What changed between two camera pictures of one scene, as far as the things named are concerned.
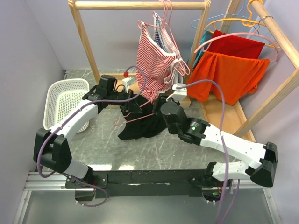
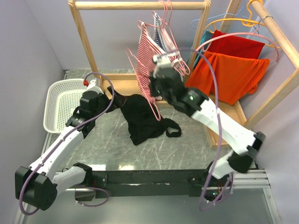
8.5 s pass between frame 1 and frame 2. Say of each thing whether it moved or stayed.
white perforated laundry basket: stayed
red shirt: stayed
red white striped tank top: stayed
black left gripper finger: moved
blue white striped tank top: stayed
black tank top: moved
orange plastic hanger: stayed
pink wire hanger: moved
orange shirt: stayed
